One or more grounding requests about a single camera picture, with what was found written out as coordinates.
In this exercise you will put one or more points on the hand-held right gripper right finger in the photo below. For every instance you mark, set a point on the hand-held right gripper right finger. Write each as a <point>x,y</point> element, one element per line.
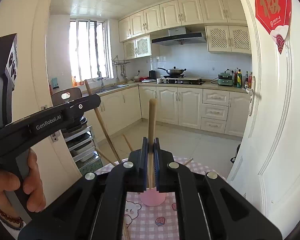
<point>157,170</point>

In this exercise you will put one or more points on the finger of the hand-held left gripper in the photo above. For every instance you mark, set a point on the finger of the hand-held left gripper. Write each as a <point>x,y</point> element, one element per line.
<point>90,102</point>

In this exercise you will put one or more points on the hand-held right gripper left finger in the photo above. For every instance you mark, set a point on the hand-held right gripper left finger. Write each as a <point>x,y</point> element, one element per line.
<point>145,170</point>

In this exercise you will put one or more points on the pink cup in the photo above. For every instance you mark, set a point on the pink cup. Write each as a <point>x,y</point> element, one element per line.
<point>152,198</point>

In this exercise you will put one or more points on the light wooden chopstick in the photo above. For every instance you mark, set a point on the light wooden chopstick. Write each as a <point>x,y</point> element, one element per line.
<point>108,135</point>
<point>152,120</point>
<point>188,161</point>
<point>106,157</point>
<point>127,142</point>

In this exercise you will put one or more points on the person's left hand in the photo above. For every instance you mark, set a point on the person's left hand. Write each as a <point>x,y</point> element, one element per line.
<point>35,195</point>

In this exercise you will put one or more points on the metal faucet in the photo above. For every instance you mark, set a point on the metal faucet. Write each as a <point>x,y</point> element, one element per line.
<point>101,80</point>

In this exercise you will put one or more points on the kitchen sink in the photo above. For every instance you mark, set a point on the kitchen sink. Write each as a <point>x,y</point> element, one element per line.
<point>115,87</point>

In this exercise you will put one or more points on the teal box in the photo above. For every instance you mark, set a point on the teal box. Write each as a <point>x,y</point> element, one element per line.
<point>55,83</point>

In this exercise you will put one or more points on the metal storage trolley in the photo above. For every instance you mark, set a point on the metal storage trolley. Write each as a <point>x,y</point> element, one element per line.
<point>82,145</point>

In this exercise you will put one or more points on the metal door strike plate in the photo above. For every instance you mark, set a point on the metal door strike plate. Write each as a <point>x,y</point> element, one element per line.
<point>54,137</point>

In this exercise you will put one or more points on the kitchen window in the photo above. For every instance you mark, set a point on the kitchen window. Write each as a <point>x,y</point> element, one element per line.
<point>90,52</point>

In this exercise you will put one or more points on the pink checked tablecloth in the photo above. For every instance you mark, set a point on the pink checked tablecloth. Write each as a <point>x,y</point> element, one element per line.
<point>150,222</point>

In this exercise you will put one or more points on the cream lower kitchen cabinets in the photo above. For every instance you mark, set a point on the cream lower kitchen cabinets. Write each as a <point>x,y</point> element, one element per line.
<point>170,105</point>

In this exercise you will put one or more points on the cream kitchen cabinets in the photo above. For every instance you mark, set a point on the cream kitchen cabinets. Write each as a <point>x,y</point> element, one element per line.
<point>185,12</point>
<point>170,105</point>

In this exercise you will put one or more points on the black kettle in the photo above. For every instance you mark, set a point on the black kettle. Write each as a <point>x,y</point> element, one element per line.
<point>152,74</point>

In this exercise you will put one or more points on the cream cabinet drawer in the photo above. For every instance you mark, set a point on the cream cabinet drawer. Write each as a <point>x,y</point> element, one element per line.
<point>215,112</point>
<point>213,125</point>
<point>216,97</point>

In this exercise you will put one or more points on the cream lattice door cabinet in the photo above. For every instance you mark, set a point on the cream lattice door cabinet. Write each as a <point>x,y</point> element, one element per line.
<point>137,47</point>
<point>227,40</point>

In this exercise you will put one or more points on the small black object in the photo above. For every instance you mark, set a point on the small black object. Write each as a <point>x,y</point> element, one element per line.
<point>236,153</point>

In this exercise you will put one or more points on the wok with lid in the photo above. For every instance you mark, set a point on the wok with lid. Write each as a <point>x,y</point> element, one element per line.
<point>173,72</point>

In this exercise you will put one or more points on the gas stove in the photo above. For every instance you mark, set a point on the gas stove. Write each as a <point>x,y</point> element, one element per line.
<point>185,80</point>

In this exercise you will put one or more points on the range hood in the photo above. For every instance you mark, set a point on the range hood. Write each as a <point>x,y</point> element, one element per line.
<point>177,38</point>

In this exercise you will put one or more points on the green countertop appliance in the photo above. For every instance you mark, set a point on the green countertop appliance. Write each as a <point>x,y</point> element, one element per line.
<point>225,79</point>

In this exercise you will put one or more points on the brown sauce bottle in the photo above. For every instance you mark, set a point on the brown sauce bottle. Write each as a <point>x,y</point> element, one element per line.
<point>235,78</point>

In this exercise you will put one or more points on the green bottle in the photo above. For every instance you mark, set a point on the green bottle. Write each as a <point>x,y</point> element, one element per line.
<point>239,80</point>

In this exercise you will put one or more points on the dark sauce bottle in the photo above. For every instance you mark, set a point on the dark sauce bottle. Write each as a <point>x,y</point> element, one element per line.
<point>246,81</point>

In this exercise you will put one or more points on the white door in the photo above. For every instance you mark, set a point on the white door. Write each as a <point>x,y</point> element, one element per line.
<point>277,130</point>

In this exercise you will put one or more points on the red capped sauce bottle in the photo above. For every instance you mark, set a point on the red capped sauce bottle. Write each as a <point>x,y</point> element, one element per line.
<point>250,81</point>

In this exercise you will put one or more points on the cream upper kitchen cabinets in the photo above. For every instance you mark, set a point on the cream upper kitchen cabinets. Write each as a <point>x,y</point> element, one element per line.
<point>185,12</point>

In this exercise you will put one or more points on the red door poster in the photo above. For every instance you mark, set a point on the red door poster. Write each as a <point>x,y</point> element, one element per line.
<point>270,5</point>

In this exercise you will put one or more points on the wall utensil rack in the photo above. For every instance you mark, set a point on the wall utensil rack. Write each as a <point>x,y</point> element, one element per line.
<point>121,62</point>

